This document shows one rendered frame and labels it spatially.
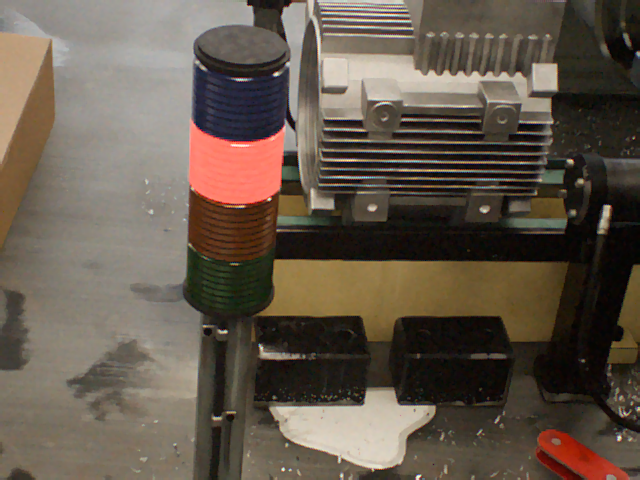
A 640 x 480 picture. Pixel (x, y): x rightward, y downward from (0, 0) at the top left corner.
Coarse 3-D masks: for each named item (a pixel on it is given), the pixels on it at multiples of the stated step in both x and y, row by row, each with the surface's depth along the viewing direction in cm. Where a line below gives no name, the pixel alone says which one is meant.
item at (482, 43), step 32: (416, 0) 109; (448, 0) 107; (480, 0) 107; (512, 0) 107; (544, 0) 108; (416, 32) 109; (448, 32) 108; (480, 32) 109; (512, 32) 109; (544, 32) 109; (416, 64) 110; (448, 64) 110; (480, 64) 110; (512, 64) 110
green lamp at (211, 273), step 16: (192, 256) 86; (208, 256) 85; (272, 256) 87; (192, 272) 87; (208, 272) 86; (224, 272) 85; (240, 272) 86; (256, 272) 86; (272, 272) 89; (192, 288) 88; (208, 288) 87; (224, 288) 86; (240, 288) 86; (256, 288) 87; (208, 304) 87; (224, 304) 87; (240, 304) 87; (256, 304) 88
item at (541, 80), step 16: (336, 64) 107; (544, 64) 110; (320, 80) 108; (336, 80) 107; (528, 80) 110; (544, 80) 109; (528, 96) 111; (544, 96) 111; (320, 192) 114; (320, 208) 114; (512, 208) 116; (528, 208) 116
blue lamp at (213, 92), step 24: (216, 72) 78; (288, 72) 80; (192, 96) 81; (216, 96) 78; (240, 96) 78; (264, 96) 79; (192, 120) 81; (216, 120) 79; (240, 120) 79; (264, 120) 80
